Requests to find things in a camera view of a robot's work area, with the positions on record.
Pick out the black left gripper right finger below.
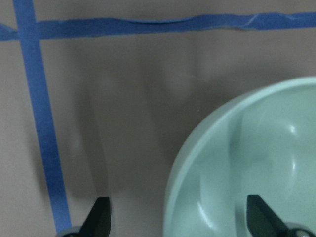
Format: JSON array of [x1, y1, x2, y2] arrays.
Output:
[[247, 195, 294, 237]]

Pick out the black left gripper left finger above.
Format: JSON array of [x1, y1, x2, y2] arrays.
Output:
[[79, 197, 111, 237]]

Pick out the green bowl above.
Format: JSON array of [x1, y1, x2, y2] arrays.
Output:
[[163, 77, 316, 237]]

